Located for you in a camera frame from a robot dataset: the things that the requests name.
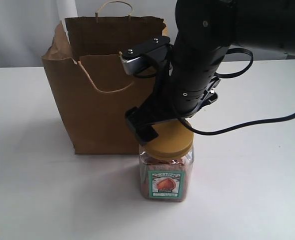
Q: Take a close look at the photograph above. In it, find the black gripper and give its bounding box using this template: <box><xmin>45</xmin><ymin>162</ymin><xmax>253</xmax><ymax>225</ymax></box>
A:
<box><xmin>125</xmin><ymin>34</ymin><xmax>229</xmax><ymax>146</ymax></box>

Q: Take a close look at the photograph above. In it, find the yellow-lidded plastic nut jar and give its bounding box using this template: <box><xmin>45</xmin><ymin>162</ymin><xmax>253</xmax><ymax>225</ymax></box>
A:
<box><xmin>138</xmin><ymin>120</ymin><xmax>195</xmax><ymax>202</ymax></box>

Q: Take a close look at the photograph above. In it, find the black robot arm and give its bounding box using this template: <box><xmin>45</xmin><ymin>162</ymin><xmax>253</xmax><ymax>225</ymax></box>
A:
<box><xmin>120</xmin><ymin>0</ymin><xmax>295</xmax><ymax>145</ymax></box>

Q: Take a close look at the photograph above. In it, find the brown paper bag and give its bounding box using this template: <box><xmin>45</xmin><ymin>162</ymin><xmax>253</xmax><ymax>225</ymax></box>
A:
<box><xmin>41</xmin><ymin>13</ymin><xmax>166</xmax><ymax>155</ymax></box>

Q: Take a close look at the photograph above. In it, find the white curtain backdrop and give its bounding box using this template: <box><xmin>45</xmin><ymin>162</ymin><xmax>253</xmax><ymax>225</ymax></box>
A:
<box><xmin>0</xmin><ymin>0</ymin><xmax>295</xmax><ymax>69</ymax></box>

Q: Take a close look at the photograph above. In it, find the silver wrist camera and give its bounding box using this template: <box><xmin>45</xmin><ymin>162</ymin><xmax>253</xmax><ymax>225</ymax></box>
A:
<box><xmin>120</xmin><ymin>55</ymin><xmax>149</xmax><ymax>75</ymax></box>

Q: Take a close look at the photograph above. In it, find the black cable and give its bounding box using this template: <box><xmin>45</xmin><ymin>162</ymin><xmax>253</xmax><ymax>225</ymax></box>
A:
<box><xmin>132</xmin><ymin>47</ymin><xmax>295</xmax><ymax>137</ymax></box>

